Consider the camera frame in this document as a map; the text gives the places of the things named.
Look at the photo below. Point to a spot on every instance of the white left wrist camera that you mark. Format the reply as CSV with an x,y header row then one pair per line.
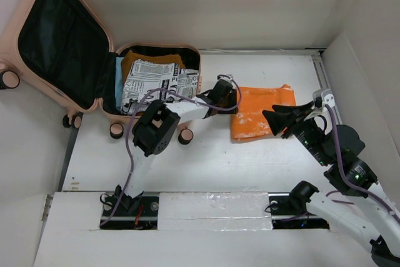
x,y
228,78

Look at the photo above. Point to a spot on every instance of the light blue cloth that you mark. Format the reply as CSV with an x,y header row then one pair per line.
x,y
118,90

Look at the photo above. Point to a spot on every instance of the newspaper print cloth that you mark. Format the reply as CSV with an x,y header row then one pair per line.
x,y
146,82

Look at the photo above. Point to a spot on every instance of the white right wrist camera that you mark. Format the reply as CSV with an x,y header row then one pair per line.
x,y
323,98

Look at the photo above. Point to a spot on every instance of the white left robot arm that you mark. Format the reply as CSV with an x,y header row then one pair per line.
x,y
151,134

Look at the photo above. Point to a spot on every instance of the pink hard-shell suitcase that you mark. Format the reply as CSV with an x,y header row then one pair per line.
x,y
63,49

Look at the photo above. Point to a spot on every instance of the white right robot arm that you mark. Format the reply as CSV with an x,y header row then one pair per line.
x,y
338,150

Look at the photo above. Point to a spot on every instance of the aluminium side rail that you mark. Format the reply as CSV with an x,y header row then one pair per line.
x,y
320,70

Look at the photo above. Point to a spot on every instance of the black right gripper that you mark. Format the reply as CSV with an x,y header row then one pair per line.
x,y
285,115

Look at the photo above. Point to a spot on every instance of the brown cloth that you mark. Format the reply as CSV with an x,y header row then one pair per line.
x,y
132,57

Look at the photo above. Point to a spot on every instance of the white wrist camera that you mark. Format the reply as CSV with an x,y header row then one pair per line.
x,y
323,98
228,78

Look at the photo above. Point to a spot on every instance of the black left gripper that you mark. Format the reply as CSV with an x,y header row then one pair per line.
x,y
232,99

